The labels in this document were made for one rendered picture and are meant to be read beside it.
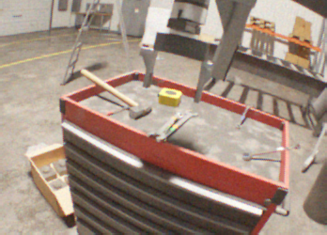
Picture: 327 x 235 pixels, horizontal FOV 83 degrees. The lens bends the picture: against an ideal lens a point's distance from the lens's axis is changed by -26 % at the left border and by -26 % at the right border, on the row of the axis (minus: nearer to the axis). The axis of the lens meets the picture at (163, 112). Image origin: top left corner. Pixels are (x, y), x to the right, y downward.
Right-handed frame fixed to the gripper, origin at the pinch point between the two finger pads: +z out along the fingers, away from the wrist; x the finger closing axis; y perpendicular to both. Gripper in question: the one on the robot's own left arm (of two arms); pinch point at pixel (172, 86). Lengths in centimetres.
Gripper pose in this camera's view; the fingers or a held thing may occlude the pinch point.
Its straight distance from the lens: 60.8
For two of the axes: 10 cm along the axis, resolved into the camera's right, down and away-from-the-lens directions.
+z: -2.1, 9.3, 3.0
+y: 3.0, -2.3, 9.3
